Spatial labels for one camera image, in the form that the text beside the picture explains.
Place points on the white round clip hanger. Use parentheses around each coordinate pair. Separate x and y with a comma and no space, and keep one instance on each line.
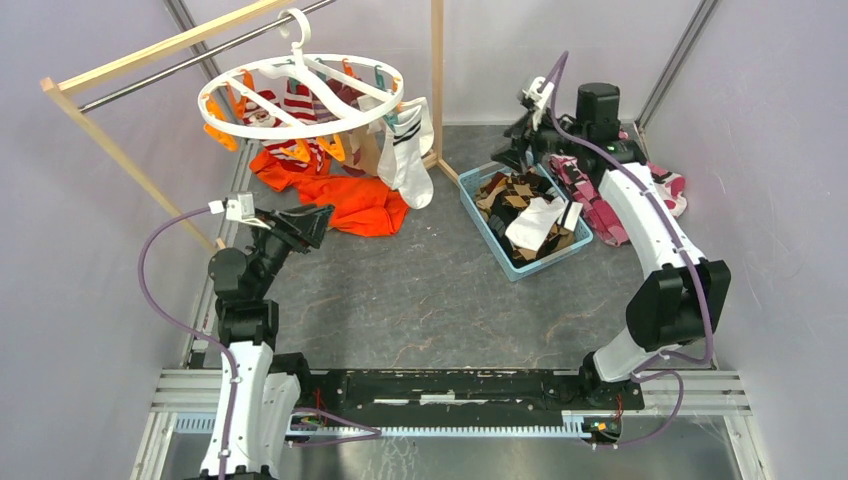
(349,91)

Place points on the metal hanging rod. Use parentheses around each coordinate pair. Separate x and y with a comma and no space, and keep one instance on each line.
(204,58)

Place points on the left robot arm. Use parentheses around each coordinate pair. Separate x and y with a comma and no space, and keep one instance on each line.
(259,387)

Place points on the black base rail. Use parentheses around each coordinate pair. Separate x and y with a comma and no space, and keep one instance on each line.
(463,403)

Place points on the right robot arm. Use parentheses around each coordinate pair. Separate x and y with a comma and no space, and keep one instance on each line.
(683,293)

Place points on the tan sock maroon toe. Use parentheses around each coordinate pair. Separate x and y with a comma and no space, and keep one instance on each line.
(362,152)

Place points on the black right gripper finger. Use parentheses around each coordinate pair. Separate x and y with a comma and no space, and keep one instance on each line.
(517,136)
(515,159)

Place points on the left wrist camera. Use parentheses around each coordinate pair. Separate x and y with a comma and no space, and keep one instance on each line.
(238,207)

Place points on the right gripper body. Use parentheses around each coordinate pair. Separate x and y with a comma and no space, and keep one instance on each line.
(541,140)

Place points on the white sock with black stripes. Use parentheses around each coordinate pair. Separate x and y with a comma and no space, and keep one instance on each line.
(406,143)

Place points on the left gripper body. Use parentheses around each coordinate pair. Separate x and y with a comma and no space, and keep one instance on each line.
(265,233)

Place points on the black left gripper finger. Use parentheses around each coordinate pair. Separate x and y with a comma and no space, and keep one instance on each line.
(302,240)
(307,219)

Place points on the pink camouflage trousers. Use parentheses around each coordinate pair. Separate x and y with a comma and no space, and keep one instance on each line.
(623,193)

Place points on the wooden drying rack frame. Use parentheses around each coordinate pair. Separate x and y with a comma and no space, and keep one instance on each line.
(80,197)

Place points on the light blue laundry basket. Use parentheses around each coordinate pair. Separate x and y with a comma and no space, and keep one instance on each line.
(470,181)

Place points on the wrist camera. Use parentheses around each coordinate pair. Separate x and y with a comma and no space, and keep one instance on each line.
(535,96)
(238,207)

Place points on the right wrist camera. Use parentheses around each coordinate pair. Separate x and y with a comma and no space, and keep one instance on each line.
(535,96)

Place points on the red white striped sock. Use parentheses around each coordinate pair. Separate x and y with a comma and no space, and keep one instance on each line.
(300,154)

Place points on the orange cloth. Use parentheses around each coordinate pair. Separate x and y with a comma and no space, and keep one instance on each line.
(363,206)

